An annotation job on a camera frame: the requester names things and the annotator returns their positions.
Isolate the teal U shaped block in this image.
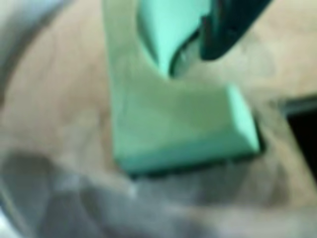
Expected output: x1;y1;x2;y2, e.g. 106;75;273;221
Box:
103;0;264;179

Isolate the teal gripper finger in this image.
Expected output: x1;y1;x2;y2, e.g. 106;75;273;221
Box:
198;0;273;61

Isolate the round white shape sorter lid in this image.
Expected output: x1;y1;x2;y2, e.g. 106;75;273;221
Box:
0;0;317;238

